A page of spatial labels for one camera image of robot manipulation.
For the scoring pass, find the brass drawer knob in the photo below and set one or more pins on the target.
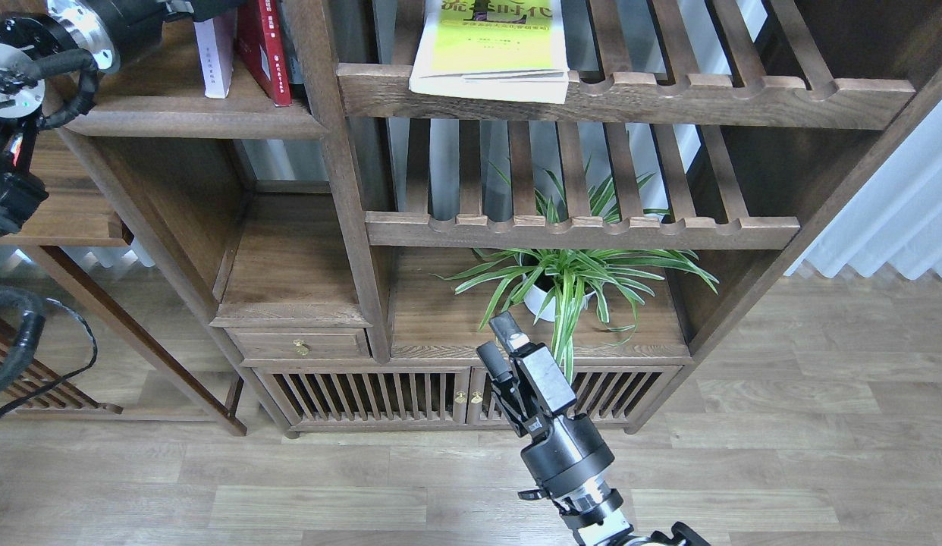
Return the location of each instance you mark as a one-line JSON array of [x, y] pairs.
[[301, 347]]

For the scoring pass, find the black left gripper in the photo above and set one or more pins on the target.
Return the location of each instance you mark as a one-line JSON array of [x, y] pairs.
[[136, 26]]

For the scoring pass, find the upright books on shelf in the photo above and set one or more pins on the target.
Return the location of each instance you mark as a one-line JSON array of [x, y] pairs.
[[295, 76]]

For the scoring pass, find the large dark wooden bookshelf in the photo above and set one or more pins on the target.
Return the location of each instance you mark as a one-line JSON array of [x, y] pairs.
[[331, 222]]

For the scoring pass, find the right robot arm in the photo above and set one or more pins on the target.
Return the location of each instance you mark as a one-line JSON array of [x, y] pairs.
[[599, 520]]

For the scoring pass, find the yellow-green paperback book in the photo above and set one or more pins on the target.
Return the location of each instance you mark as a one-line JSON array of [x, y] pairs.
[[493, 50]]

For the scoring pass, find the white lavender paperback book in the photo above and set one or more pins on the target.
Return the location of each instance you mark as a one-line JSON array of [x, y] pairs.
[[215, 42]]

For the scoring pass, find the white curtain right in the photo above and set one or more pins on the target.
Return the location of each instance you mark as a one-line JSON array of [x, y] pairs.
[[894, 221]]

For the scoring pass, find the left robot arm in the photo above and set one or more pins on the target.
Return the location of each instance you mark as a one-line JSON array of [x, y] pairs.
[[87, 38]]

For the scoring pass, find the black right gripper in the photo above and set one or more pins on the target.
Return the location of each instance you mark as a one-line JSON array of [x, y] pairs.
[[567, 456]]

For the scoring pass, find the wooden side table left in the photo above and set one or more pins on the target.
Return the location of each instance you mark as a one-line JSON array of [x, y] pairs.
[[75, 214]]

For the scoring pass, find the red paperback book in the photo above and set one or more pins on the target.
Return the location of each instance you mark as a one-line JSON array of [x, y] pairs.
[[259, 43]]

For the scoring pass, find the spider plant in white pot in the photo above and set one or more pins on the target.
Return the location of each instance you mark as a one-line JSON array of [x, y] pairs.
[[569, 276]]

